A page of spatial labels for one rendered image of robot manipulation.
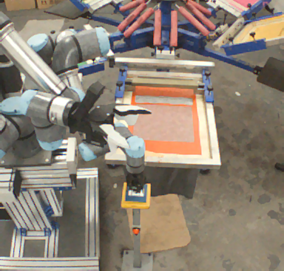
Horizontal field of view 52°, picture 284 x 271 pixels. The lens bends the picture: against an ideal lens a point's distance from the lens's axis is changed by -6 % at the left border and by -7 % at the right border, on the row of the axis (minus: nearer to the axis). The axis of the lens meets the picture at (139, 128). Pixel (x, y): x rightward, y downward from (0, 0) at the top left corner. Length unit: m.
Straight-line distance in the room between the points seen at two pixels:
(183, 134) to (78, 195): 1.03
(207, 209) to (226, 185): 0.31
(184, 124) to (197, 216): 0.98
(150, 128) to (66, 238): 1.00
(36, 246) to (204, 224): 1.28
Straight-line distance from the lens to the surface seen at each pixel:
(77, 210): 2.35
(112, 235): 2.45
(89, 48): 1.20
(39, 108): 0.84
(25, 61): 0.97
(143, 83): 1.92
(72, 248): 2.21
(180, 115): 1.86
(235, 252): 2.48
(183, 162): 1.58
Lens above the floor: 2.20
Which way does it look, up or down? 45 degrees down
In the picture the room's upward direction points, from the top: straight up
